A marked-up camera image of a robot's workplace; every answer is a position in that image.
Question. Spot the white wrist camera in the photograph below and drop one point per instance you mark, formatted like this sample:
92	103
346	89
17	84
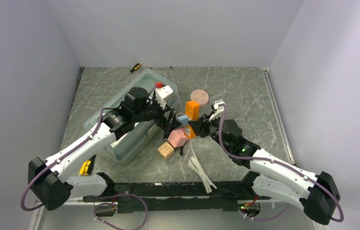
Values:
162	93
217	109

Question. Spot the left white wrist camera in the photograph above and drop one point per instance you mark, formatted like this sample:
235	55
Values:
162	93

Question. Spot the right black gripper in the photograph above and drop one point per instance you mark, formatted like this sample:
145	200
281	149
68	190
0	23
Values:
200	125

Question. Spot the small orange black screwdriver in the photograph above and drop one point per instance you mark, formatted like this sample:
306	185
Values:
132	70

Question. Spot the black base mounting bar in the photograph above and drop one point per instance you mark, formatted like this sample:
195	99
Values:
173	196

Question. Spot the clear plastic storage box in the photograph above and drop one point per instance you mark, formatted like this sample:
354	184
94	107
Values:
128	102

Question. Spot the pink square socket adapter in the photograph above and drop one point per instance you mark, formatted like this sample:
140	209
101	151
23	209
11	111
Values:
177	138

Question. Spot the round pink power socket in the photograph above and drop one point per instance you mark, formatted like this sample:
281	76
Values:
200	96

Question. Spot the blue small adapter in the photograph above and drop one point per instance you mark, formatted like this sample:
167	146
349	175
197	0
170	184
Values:
183	120

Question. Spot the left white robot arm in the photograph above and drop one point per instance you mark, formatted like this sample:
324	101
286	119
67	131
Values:
52	180

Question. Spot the yellow black screwdriver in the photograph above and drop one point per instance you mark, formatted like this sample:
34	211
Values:
87	166

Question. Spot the beige cube socket adapter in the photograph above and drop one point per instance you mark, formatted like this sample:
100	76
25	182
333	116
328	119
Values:
166	151

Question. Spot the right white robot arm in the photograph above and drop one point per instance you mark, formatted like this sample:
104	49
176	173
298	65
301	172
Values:
315	194

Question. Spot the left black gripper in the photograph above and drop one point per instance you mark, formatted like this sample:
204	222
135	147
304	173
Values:
171	123

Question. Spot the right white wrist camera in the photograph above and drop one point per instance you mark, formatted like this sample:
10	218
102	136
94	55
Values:
217	109

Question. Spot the orange power strip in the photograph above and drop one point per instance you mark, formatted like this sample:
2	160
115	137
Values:
192	112

